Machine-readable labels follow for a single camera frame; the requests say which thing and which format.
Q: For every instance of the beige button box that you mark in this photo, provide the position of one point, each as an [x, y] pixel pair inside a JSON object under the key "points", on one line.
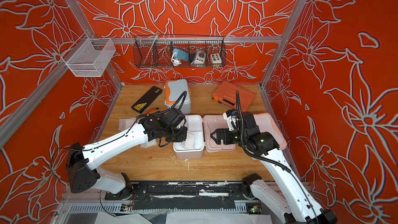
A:
{"points": [[215, 60]]}

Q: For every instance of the blue device with white cable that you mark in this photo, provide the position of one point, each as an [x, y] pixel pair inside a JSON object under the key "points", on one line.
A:
{"points": [[179, 56]]}

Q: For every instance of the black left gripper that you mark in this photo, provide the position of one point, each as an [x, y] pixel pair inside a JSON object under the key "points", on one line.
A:
{"points": [[183, 137]]}

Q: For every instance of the white round-dial device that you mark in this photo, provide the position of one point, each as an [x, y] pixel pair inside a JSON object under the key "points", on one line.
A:
{"points": [[198, 58]]}

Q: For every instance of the aluminium frame post right rear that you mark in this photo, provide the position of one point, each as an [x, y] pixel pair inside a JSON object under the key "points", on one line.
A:
{"points": [[297, 9]]}

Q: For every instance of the white gauze packet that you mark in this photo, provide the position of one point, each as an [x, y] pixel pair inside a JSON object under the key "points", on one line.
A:
{"points": [[125, 124], [149, 144], [190, 142]]}

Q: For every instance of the aluminium left side rail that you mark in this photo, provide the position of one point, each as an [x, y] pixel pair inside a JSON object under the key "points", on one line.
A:
{"points": [[19, 116]]}

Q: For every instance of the aluminium frame post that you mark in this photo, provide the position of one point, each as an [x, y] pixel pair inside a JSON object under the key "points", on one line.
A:
{"points": [[297, 9], [82, 19]]}

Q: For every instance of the orange black pliers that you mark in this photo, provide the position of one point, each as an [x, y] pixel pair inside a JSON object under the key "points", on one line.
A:
{"points": [[151, 111]]}

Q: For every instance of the orange plastic tool case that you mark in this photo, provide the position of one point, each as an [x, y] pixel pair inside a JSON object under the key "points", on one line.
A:
{"points": [[226, 94]]}

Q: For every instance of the black tool case yellow label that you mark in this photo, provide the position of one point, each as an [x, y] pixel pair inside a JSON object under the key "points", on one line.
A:
{"points": [[146, 100]]}

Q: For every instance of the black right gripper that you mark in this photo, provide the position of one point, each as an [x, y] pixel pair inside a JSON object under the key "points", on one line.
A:
{"points": [[226, 132]]}

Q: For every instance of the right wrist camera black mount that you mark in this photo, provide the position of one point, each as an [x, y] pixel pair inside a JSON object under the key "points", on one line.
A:
{"points": [[246, 126]]}

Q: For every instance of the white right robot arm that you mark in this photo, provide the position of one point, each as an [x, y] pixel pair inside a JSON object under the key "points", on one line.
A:
{"points": [[295, 205]]}

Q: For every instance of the black wire wall basket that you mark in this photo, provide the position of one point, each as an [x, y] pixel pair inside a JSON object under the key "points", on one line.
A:
{"points": [[156, 51]]}

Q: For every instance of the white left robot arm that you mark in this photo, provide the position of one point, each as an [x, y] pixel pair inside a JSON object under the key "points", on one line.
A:
{"points": [[83, 167]]}

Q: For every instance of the white wire mesh basket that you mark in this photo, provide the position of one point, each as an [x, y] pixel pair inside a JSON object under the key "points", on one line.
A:
{"points": [[90, 57]]}

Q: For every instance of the aluminium frame post left rear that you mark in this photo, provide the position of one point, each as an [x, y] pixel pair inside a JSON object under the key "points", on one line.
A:
{"points": [[82, 19]]}

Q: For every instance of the grey first aid box orange handle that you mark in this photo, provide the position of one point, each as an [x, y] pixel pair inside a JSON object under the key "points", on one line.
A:
{"points": [[174, 89]]}

